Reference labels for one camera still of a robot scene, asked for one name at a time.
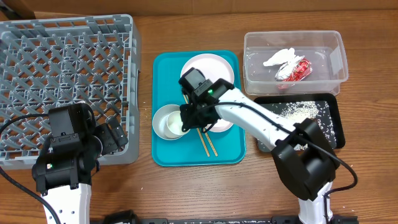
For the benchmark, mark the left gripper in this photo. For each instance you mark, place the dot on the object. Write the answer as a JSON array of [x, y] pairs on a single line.
[[116, 134]]

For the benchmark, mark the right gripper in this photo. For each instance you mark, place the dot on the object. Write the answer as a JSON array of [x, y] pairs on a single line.
[[188, 124]]

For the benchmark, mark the white paper cup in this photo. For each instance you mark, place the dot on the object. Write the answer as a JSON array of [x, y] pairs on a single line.
[[174, 125]]

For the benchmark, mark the wooden chopstick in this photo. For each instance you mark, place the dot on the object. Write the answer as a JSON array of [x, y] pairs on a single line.
[[199, 133], [211, 144]]

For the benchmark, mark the grey bowl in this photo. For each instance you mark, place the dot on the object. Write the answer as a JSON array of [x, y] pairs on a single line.
[[160, 118]]

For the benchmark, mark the pink small bowl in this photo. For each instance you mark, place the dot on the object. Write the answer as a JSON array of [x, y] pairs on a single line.
[[221, 126]]

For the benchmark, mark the white rice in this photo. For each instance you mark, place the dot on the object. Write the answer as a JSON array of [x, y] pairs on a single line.
[[318, 111]]

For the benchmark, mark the white tissue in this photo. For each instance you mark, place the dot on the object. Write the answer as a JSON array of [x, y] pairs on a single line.
[[286, 58]]

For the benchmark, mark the red snack wrapper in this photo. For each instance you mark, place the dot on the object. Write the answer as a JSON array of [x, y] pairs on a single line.
[[294, 71]]

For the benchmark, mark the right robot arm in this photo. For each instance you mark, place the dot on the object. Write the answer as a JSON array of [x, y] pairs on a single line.
[[304, 159]]

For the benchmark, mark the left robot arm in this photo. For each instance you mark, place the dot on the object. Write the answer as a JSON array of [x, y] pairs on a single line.
[[62, 171]]

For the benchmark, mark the clear plastic waste bin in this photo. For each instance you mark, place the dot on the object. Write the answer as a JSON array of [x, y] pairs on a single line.
[[324, 50]]

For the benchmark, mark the black food waste tray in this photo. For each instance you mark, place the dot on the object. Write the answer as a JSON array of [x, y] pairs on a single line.
[[327, 97]]

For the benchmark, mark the teal plastic serving tray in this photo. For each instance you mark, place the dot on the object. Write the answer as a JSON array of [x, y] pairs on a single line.
[[188, 150]]

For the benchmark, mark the large white round plate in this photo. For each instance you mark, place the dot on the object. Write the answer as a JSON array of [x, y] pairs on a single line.
[[212, 66]]

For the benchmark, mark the grey plastic dish rack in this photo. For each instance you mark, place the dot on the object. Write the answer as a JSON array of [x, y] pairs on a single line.
[[50, 63]]

